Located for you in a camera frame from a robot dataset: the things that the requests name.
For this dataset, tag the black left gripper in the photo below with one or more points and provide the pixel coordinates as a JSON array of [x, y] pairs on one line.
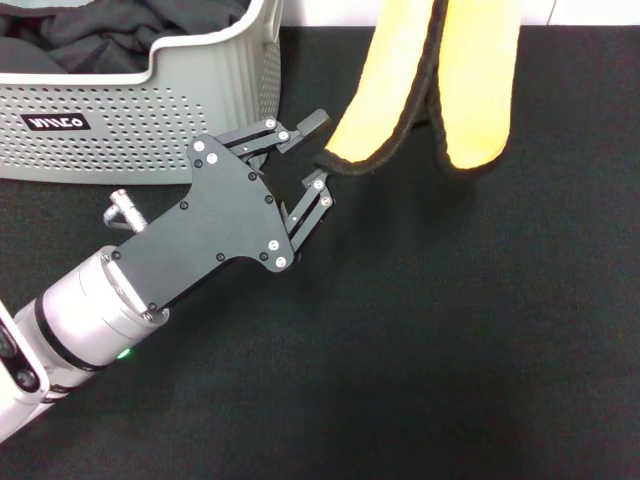
[[220, 215]]

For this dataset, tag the grey yellow towel black trim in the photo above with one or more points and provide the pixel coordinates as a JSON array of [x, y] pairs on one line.
[[475, 100]]

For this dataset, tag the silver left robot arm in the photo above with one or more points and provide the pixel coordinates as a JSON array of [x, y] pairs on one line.
[[85, 310]]

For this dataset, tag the grey perforated storage box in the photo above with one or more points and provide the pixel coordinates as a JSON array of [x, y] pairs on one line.
[[100, 145]]

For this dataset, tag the black tablecloth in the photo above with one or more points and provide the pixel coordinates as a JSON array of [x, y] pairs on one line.
[[425, 325]]

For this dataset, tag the black cloth pile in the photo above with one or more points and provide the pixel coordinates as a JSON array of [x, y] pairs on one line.
[[90, 35]]

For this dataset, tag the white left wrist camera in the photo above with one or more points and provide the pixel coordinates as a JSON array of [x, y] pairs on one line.
[[20, 360]]

